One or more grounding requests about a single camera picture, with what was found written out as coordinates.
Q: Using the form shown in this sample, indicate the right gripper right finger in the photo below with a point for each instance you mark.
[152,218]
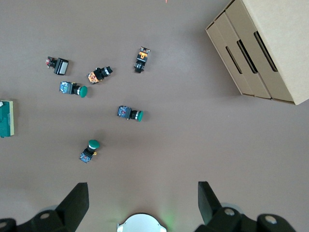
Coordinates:
[210,205]

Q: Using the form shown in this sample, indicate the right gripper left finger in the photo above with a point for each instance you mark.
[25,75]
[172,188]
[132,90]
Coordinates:
[72,205]

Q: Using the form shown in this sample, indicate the green terminal block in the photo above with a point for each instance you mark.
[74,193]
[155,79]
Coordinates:
[6,120]

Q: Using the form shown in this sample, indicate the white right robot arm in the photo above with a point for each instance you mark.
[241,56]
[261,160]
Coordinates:
[141,224]

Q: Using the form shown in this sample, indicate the green mushroom push button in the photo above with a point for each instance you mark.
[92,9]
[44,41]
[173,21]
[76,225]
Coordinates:
[71,89]
[89,151]
[129,113]

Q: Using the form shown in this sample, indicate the brown cardboard box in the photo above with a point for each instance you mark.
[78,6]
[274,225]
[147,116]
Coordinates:
[277,36]

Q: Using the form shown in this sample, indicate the black orange selector switch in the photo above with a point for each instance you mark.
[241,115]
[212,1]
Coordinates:
[142,59]
[97,75]

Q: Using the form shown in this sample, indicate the black maroon switch part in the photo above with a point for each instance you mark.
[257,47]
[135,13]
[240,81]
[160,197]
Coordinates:
[60,66]

